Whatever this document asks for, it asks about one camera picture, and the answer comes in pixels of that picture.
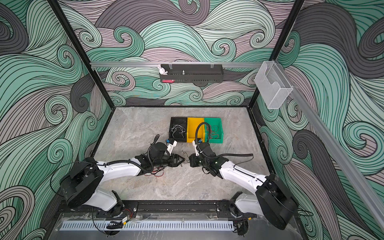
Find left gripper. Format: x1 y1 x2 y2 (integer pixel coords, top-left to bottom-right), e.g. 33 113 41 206
153 153 186 168

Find red black white cables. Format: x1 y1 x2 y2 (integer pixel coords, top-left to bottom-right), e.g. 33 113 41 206
143 167 166 178

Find white cable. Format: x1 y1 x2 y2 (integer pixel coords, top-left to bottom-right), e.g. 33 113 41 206
170 123 187 139

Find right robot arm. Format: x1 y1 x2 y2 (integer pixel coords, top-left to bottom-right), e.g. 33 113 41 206
189 122 300 230

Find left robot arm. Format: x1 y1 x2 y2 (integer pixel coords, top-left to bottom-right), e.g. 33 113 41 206
59 135 185 217

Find green plastic bin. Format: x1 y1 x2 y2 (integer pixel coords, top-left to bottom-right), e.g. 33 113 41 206
204 118 224 144

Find black plastic bin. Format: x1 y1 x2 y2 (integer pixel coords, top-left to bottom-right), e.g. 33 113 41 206
169 117 188 143

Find yellow plastic bin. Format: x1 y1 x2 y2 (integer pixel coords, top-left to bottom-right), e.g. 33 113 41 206
187 118 206 143

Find white rabbit figurine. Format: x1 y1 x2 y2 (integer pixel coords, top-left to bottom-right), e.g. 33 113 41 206
158 65 168 75

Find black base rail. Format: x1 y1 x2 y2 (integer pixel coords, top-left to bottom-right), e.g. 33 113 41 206
98 200 296 220

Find white slotted cable duct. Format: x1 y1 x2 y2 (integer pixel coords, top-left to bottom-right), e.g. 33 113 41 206
59 220 235 232

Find black wall shelf tray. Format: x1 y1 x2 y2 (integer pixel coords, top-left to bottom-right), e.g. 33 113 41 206
159 65 224 86

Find aluminium wall rail back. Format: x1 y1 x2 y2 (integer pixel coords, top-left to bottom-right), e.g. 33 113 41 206
90 61 262 69

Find aluminium wall rail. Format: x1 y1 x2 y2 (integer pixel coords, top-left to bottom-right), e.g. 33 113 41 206
274 61 384 229
90 61 262 69

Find clear acrylic wall holder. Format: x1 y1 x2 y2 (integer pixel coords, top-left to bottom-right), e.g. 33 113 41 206
255 61 293 110

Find aluminium wall rail right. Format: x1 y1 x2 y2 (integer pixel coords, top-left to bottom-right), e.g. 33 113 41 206
274 61 384 229

